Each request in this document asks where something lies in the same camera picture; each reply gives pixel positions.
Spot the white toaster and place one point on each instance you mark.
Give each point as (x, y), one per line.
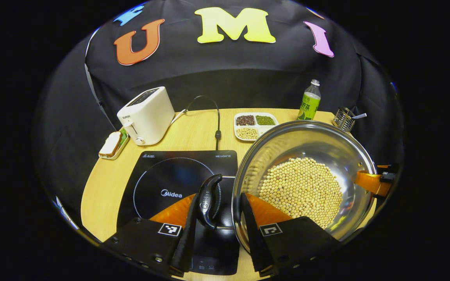
(149, 115)

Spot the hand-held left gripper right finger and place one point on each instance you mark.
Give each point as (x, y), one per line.
(252, 242)

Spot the green drink bottle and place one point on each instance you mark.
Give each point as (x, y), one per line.
(309, 103)

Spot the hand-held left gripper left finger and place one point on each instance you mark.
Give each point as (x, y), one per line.
(186, 242)

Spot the black induction cooktop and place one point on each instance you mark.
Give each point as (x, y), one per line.
(162, 171)

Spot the pile of yellow soybeans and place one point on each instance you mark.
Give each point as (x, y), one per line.
(303, 187)

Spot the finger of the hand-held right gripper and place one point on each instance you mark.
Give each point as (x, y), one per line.
(371, 182)

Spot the green plate with sandwich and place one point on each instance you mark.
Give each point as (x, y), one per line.
(111, 145)

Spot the white divided bean tray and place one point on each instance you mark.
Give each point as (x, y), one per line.
(256, 127)

